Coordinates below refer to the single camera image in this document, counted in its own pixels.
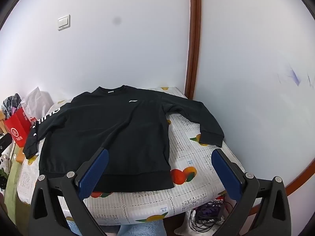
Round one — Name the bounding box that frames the brown wooden door trim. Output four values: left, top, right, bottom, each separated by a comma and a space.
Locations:
184, 0, 202, 99

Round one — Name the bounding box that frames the green cloth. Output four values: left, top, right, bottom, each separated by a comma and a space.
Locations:
4, 143, 25, 227

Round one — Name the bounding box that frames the black sweatshirt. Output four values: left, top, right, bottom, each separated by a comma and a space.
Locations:
23, 85, 225, 193

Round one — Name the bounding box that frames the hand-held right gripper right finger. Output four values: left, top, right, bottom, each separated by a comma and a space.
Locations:
212, 148, 292, 236

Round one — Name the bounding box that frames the black device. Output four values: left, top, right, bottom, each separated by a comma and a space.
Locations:
0, 134, 13, 156

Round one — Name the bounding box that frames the white wall switch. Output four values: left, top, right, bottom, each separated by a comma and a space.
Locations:
57, 14, 71, 31

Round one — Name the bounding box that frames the tangle of black cables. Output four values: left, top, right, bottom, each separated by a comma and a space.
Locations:
188, 197, 237, 234

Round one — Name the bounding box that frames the brown wooden baseboard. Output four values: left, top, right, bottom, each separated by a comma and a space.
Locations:
246, 138, 315, 217

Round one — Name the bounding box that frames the white plastic bag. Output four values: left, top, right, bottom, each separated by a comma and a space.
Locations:
21, 87, 55, 121

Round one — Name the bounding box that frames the checked cloth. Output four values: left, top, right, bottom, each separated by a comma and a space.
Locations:
1, 93, 23, 119

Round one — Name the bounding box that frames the light blue fuzzy cloth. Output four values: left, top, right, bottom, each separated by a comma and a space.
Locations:
66, 219, 168, 236

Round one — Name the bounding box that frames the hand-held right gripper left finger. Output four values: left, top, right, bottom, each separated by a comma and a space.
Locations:
29, 147, 109, 236

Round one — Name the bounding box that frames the red paper bag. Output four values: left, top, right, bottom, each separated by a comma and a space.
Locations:
4, 108, 33, 147

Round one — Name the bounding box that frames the fruit-print tablecloth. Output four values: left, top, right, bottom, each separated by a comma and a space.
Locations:
17, 87, 246, 226

